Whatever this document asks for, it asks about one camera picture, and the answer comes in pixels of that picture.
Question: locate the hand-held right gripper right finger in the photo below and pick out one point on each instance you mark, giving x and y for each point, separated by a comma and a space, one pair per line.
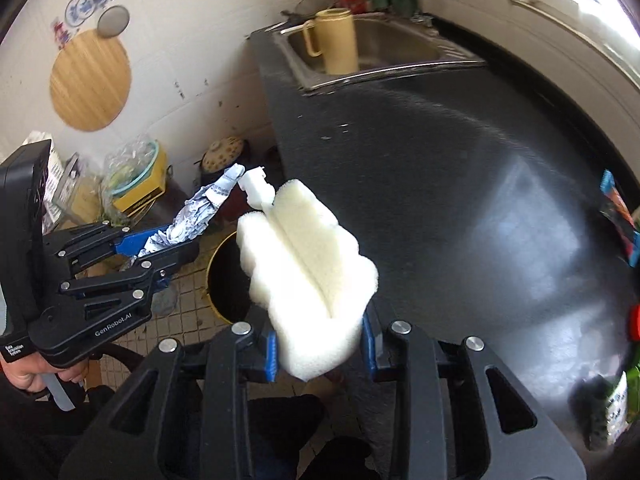
369, 345

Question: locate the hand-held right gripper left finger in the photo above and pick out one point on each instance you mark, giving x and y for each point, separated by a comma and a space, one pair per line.
271, 355

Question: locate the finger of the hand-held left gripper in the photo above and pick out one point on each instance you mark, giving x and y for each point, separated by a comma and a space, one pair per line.
137, 241
170, 255

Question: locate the black round trash bin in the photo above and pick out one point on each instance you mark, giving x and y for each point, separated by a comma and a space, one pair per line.
220, 280

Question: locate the white foam block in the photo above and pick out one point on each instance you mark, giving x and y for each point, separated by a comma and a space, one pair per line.
305, 280

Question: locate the green glass bottle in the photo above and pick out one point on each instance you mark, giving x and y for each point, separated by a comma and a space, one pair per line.
617, 405

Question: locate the person's left hand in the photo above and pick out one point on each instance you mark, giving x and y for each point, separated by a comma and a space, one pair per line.
22, 375

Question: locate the yellow box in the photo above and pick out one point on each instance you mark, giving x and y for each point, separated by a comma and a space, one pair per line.
147, 187

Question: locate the clear plastic bag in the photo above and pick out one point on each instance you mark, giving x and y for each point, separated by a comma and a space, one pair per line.
125, 160

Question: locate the clay pot with lid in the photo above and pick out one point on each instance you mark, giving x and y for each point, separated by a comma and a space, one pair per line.
222, 155

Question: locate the round wooden board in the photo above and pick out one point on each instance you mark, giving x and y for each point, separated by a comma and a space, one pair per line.
90, 82

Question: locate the round mesh strainer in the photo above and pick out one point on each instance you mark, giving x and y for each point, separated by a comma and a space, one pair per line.
113, 22

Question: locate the red item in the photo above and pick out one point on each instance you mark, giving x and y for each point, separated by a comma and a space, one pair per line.
635, 321

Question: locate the yellow plastic mug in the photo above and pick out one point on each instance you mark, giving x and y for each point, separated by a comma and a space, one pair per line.
340, 40

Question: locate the colourful snack packet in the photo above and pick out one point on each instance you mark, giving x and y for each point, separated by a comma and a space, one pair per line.
620, 210

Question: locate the steel sink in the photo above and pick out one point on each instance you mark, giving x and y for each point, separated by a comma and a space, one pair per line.
395, 42

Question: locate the blue porcelain wall sticker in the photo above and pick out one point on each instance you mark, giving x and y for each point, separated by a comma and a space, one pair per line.
82, 7

